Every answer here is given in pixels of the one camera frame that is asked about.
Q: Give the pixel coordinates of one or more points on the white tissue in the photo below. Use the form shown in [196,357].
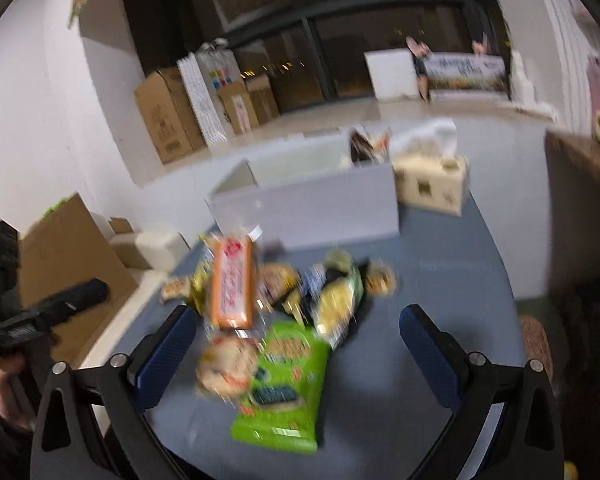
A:
[430,135]

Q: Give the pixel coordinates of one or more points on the yellow snack packet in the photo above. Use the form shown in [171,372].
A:
[202,280]

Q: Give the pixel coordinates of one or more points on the small cardboard piece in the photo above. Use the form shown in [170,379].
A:
[121,226]

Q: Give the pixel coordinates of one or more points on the person's left forearm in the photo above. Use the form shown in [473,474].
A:
[0,447]

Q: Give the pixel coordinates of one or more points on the white rectangular storage box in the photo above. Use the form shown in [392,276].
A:
[320,205]

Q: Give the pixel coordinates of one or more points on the beige tissue box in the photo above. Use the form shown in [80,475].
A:
[432,185]

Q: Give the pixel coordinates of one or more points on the small brown snack packet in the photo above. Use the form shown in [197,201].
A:
[381,279]

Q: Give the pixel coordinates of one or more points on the flat cardboard sheet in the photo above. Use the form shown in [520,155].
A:
[75,250]

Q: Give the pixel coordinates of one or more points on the pink figurine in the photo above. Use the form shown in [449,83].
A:
[419,67]
[481,46]

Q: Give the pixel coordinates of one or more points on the small open cardboard box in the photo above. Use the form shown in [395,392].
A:
[264,97]

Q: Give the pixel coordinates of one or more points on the yellow green chip bag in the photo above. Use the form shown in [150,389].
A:
[337,300]

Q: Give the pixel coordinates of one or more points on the round cracker packet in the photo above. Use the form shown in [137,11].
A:
[227,362]

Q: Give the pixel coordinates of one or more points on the woven round stool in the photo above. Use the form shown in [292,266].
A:
[536,342]

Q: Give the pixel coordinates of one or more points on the small cardboard box pink label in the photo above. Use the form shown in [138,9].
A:
[239,109]

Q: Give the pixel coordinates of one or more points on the orange white bun packet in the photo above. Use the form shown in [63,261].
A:
[176,290]

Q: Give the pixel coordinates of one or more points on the green object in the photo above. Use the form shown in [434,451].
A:
[55,205]

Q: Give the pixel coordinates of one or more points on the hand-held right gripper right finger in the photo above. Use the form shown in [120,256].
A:
[430,357]

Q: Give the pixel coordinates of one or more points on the dark snack packet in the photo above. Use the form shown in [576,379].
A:
[367,147]

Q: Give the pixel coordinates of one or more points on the dark window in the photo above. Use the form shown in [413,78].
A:
[340,25]

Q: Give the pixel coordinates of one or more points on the person's left hand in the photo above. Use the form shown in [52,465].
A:
[7,385]

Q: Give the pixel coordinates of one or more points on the white foam box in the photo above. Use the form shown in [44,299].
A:
[392,74]

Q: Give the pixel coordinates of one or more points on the long printed box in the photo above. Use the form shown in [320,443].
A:
[465,72]

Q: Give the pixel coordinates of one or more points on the white dotted paper bag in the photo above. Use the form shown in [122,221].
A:
[202,100]

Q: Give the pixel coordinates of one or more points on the green snack bag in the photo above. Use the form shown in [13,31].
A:
[287,390]

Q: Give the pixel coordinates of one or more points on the orange biscuit packet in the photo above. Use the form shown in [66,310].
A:
[232,285]

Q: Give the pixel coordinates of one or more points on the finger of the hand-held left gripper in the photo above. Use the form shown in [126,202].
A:
[75,296]

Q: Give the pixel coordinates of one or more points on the blue white snack packet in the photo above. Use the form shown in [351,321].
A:
[305,290]

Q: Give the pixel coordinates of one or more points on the large cardboard box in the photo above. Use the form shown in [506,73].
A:
[167,115]

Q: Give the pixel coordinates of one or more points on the blue tablecloth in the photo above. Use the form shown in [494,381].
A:
[430,270]

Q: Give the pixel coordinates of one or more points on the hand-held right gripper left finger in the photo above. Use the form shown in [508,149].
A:
[164,357]

